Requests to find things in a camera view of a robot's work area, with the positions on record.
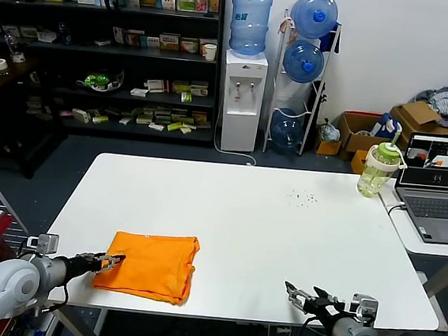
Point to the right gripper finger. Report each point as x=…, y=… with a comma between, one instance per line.
x=330, y=300
x=300, y=299

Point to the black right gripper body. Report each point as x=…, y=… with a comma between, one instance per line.
x=329, y=314

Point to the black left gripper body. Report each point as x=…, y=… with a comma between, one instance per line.
x=81, y=266

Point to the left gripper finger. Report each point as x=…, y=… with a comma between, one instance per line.
x=109, y=262
x=94, y=256

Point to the orange t-shirt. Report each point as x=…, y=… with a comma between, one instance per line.
x=147, y=264

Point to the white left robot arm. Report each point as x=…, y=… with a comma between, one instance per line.
x=6, y=282

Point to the white power adapter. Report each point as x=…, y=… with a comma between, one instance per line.
x=283, y=331

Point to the small white side table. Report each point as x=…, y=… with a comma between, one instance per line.
x=404, y=236

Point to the green lidded water bottle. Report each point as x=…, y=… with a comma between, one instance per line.
x=373, y=177

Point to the small yellow box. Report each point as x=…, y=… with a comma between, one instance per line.
x=328, y=147
x=359, y=162

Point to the grey laptop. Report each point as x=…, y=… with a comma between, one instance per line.
x=438, y=207

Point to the open brown cardboard box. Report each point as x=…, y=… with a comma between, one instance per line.
x=349, y=141

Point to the grey plastic bag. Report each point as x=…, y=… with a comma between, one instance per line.
x=329, y=131

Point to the flat white medicine box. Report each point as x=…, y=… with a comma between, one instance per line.
x=139, y=92

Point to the bowl of green fruit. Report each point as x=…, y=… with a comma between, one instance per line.
x=97, y=80

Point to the white metal jug rack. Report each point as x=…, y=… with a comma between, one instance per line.
x=310, y=122

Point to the white water dispenser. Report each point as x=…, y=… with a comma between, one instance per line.
x=239, y=129

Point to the white red medicine box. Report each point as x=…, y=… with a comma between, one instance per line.
x=157, y=85

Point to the small green box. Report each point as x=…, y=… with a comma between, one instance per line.
x=186, y=97

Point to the blue white bag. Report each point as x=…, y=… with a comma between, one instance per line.
x=386, y=125

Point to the yellow green medicine box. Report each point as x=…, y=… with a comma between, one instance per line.
x=181, y=85

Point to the white green medicine box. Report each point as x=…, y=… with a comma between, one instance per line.
x=200, y=88

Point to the dark brown table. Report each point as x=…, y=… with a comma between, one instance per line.
x=14, y=75

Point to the cardboard box with raised flap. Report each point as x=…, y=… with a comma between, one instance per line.
x=419, y=112

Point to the black shelving unit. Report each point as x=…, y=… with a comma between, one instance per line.
x=167, y=56

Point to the dark blue bottle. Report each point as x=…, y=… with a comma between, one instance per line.
x=65, y=33

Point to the beige medicine box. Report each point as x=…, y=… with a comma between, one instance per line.
x=170, y=42

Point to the clear plastic bottle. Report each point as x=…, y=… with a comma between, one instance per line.
x=12, y=41

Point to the white orange medicine box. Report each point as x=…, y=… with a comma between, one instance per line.
x=190, y=45

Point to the white paper cup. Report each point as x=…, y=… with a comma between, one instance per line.
x=210, y=52

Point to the pink green printed box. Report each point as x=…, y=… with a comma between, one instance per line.
x=202, y=0

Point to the blue water jug with label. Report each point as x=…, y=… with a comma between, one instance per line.
x=250, y=23

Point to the upright yellow box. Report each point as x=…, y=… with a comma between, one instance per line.
x=214, y=4

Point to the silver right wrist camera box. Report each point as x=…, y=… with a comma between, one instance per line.
x=365, y=306

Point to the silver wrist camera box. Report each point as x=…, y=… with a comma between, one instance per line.
x=48, y=243
x=365, y=306

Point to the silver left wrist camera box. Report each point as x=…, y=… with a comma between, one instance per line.
x=48, y=243

